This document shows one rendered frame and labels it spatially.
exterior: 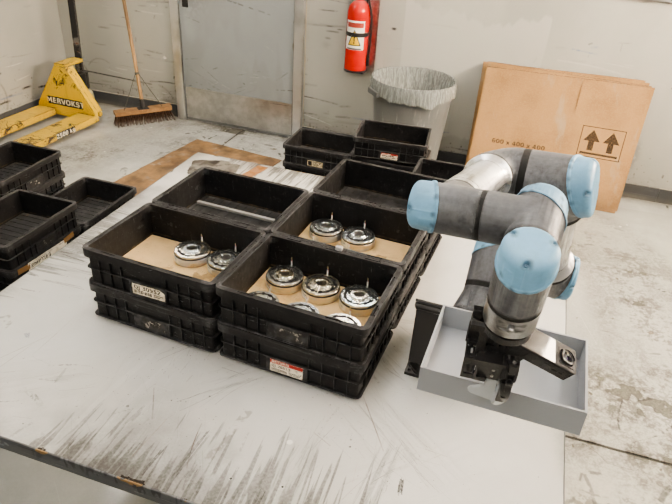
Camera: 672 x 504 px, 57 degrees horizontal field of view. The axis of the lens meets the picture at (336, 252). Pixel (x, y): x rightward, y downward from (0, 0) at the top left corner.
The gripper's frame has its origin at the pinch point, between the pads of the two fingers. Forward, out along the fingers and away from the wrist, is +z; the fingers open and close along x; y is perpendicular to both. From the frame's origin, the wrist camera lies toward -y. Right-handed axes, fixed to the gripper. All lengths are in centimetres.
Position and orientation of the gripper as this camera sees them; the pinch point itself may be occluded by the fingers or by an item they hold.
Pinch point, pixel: (499, 395)
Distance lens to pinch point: 107.5
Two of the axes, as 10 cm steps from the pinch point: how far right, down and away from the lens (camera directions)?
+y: -9.6, -1.8, 1.9
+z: 0.2, 6.8, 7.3
